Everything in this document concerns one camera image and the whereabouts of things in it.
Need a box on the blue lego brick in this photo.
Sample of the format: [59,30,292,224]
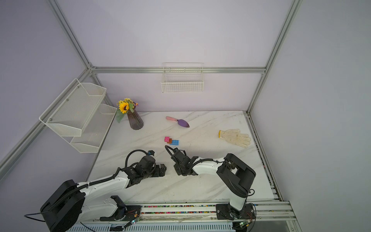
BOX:
[169,140,179,146]

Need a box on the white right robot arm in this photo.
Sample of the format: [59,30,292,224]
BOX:
[166,146,256,220]

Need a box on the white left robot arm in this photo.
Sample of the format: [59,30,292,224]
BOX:
[39,155,167,232]

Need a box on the purple garden trowel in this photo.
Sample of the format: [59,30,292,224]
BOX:
[166,116,190,128]

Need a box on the dark glass vase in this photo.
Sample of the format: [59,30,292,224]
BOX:
[127,110,144,131]

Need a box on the white knit work glove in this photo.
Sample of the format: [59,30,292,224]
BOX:
[218,129,252,148]

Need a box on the lower white mesh shelf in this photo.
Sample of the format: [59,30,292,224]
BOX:
[70,104,117,153]

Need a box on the white mesh shelf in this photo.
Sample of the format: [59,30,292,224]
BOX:
[39,79,106,137]
[70,104,117,153]

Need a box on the sunflower bouquet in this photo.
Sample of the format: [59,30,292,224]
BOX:
[115,98,138,123]

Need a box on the upper white mesh shelf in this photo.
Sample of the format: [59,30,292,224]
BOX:
[39,79,106,137]

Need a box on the white wire wall basket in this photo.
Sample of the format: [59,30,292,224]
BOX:
[161,62,204,93]

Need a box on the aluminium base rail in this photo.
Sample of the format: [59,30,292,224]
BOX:
[64,201,301,232]

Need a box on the aluminium frame post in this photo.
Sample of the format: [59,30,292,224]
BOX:
[246,0,302,116]

